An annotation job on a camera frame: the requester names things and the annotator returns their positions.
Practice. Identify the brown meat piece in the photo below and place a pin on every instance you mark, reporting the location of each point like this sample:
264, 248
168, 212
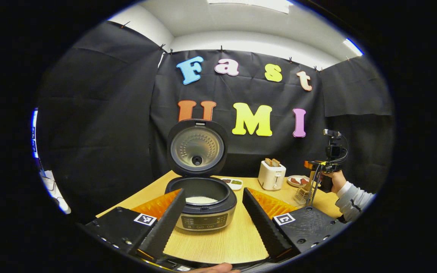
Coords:
304, 181
295, 181

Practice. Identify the white plastic object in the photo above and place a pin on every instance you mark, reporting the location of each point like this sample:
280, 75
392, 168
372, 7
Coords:
53, 189

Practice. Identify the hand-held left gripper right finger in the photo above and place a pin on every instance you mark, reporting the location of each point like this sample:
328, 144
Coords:
264, 227

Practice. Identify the white rice layer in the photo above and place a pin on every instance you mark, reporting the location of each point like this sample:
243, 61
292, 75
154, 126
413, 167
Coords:
201, 200

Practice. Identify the white toaster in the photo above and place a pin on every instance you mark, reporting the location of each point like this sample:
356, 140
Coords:
271, 178

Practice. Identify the black silver rice cooker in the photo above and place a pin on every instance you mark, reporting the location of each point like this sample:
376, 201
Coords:
197, 151

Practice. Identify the white round plate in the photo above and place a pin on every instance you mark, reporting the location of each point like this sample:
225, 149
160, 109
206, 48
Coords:
298, 176

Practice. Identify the white divided condiment dish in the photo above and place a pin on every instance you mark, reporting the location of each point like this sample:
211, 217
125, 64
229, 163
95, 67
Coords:
233, 184

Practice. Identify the toast slice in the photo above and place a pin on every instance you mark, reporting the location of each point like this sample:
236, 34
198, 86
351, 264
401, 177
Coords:
276, 163
268, 162

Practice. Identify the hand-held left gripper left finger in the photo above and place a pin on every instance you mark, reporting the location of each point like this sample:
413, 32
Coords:
163, 229

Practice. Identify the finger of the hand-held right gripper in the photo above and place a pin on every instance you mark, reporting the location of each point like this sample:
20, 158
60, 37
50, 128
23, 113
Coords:
315, 185

